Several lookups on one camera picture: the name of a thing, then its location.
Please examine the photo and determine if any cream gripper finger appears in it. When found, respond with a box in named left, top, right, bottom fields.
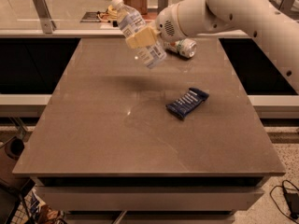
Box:
left=125, top=26, right=160, bottom=49

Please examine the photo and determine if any metal glass bracket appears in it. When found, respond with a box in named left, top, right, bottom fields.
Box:
left=32, top=0, right=56, bottom=34
left=278, top=0, right=295, bottom=15
left=157, top=0, right=168, bottom=13

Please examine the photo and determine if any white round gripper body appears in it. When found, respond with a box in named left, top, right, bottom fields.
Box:
left=155, top=4, right=186, bottom=42

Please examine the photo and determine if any middle metal glass bracket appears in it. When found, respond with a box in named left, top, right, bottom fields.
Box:
left=157, top=0, right=168, bottom=13

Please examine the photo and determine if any crushed drink can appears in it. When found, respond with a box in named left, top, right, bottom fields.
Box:
left=164, top=38, right=197, bottom=59

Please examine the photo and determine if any wire basket with items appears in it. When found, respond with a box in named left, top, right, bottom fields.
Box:
left=0, top=179, right=67, bottom=224

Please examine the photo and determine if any right metal glass bracket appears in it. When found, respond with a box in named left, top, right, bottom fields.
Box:
left=278, top=0, right=295, bottom=15

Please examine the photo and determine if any grey table drawer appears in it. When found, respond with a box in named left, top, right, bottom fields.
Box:
left=37, top=187, right=263, bottom=211

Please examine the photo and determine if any left metal glass bracket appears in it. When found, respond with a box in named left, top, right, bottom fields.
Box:
left=32, top=0, right=56, bottom=34

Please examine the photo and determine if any blue snack wrapper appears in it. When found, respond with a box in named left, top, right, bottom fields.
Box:
left=165, top=88, right=209, bottom=120

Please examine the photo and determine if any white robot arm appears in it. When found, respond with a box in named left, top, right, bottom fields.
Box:
left=126, top=0, right=299, bottom=91

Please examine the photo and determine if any black power adapter with cable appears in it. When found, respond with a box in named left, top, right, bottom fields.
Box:
left=269, top=179, right=299, bottom=224

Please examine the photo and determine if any clear plastic water bottle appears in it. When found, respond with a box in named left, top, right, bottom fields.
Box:
left=111, top=0, right=166, bottom=68

